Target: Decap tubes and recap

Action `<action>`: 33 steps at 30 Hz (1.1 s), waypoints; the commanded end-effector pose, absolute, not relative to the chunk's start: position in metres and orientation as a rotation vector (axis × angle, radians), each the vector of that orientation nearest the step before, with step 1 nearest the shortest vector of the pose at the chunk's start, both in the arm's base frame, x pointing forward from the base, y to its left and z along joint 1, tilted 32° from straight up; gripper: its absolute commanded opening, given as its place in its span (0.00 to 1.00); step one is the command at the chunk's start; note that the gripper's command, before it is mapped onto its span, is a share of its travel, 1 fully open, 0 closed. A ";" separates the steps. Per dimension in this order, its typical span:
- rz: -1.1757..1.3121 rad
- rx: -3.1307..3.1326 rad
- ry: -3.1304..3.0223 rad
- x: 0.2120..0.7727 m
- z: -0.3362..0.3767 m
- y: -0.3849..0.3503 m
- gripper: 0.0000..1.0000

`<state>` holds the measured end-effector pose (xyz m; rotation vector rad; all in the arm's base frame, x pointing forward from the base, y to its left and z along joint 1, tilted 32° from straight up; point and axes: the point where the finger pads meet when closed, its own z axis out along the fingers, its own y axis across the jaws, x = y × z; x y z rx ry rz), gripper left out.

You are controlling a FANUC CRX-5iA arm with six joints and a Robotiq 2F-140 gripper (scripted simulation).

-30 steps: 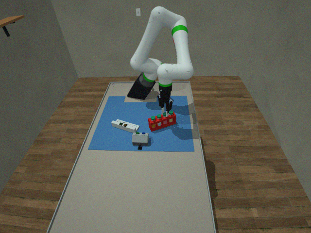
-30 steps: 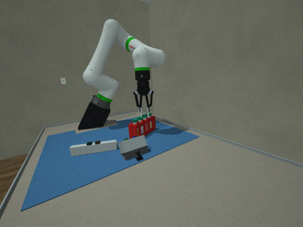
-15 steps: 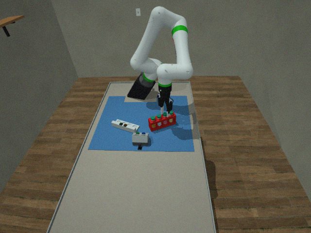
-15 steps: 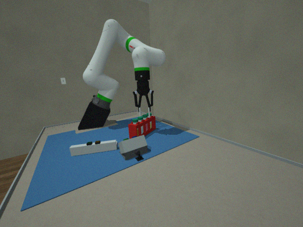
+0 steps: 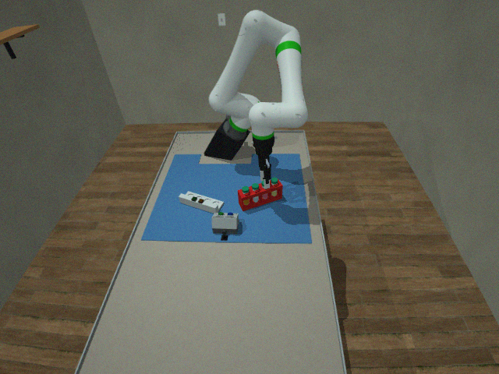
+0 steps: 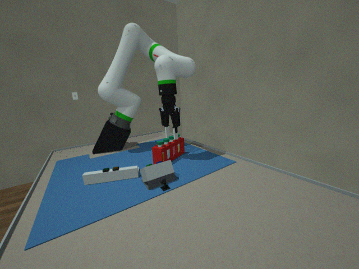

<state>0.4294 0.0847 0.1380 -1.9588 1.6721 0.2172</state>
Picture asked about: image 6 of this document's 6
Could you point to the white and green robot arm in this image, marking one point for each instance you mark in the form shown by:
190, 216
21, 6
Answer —
168, 66

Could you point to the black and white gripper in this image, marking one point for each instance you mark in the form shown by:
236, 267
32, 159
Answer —
169, 108

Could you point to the blue flat mat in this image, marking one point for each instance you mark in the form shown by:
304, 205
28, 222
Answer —
68, 204

